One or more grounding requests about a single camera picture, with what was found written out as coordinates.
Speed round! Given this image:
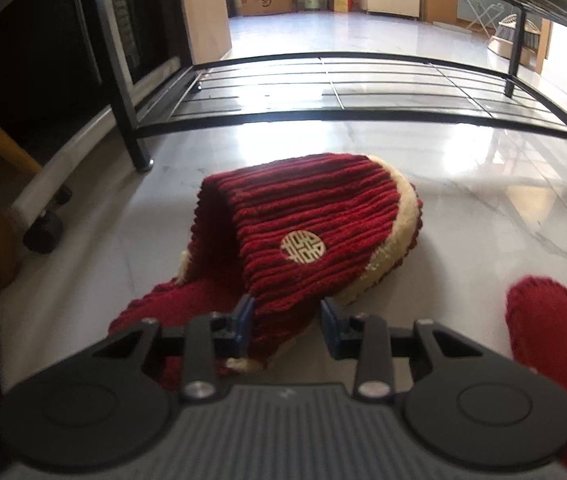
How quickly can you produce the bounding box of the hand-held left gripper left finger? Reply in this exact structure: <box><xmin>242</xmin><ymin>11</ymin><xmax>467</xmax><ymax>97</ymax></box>
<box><xmin>82</xmin><ymin>294</ymin><xmax>256</xmax><ymax>402</ymax></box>

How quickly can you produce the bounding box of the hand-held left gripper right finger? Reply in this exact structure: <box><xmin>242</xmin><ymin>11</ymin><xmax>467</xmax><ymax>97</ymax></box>
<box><xmin>320</xmin><ymin>298</ymin><xmax>498</xmax><ymax>402</ymax></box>

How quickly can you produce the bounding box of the black metal shoe rack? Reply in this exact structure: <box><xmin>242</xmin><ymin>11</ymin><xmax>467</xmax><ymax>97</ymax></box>
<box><xmin>71</xmin><ymin>0</ymin><xmax>567</xmax><ymax>175</ymax></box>

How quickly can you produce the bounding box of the yellow chair leg with casters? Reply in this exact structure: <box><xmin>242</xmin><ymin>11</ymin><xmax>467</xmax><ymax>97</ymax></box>
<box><xmin>0</xmin><ymin>91</ymin><xmax>73</xmax><ymax>254</ymax></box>

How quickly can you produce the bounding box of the woven basket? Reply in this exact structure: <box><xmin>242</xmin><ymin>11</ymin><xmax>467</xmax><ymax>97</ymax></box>
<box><xmin>487</xmin><ymin>12</ymin><xmax>540</xmax><ymax>59</ymax></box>

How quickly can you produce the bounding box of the wooden cabinet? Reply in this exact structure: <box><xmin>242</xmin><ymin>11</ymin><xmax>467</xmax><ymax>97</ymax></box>
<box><xmin>423</xmin><ymin>0</ymin><xmax>460</xmax><ymax>25</ymax></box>

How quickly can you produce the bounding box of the white folding drying rack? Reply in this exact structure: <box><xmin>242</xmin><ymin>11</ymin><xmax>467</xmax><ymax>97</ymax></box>
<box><xmin>465</xmin><ymin>0</ymin><xmax>505</xmax><ymax>36</ymax></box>

